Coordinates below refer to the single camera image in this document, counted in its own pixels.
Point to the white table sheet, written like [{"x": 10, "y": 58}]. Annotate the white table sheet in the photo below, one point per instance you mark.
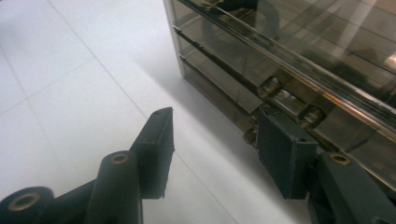
[{"x": 77, "y": 93}]

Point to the smoky transparent drawer box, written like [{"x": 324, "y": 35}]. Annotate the smoky transparent drawer box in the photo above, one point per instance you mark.
[{"x": 280, "y": 62}]

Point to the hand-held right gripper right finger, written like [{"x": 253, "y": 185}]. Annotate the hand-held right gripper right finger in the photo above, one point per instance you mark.
[{"x": 285, "y": 149}]

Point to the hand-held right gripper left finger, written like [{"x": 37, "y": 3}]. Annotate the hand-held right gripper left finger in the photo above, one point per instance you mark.
[{"x": 154, "y": 149}]

